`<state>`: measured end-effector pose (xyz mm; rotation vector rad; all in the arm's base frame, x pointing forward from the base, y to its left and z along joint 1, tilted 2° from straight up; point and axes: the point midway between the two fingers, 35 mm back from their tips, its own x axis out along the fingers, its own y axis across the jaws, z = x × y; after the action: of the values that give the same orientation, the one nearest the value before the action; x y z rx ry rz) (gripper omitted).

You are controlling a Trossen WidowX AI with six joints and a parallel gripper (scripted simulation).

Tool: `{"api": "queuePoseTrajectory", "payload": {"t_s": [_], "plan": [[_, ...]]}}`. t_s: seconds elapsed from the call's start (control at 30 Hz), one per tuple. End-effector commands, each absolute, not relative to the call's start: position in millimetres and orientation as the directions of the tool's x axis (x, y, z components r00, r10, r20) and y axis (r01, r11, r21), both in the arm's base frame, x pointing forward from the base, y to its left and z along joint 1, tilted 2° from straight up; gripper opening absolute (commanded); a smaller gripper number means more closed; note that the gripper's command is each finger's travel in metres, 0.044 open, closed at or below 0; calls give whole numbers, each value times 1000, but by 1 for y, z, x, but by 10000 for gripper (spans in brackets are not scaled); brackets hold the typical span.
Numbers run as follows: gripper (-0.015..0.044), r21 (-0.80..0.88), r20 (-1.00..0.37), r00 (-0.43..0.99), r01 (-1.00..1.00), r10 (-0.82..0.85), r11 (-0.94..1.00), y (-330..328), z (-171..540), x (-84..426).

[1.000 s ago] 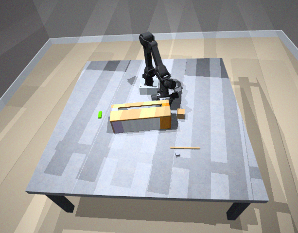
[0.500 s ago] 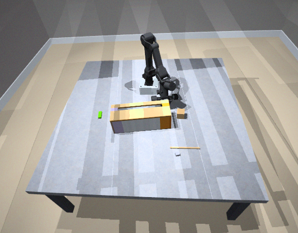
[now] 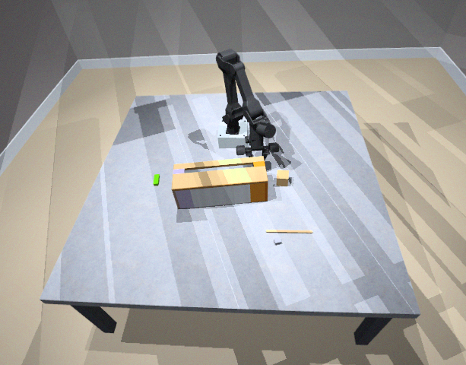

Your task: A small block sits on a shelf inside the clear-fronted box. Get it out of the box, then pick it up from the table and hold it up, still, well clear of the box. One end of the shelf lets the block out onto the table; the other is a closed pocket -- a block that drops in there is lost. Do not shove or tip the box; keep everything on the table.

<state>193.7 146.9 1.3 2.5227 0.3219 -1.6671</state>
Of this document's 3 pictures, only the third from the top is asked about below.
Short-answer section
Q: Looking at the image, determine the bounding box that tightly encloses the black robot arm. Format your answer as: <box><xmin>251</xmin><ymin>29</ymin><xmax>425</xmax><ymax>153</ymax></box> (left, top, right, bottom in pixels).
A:
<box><xmin>216</xmin><ymin>49</ymin><xmax>276</xmax><ymax>145</ymax></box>

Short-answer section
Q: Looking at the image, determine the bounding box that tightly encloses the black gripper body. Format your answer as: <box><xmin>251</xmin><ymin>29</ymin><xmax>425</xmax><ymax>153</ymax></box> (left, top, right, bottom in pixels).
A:
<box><xmin>236</xmin><ymin>135</ymin><xmax>279</xmax><ymax>155</ymax></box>

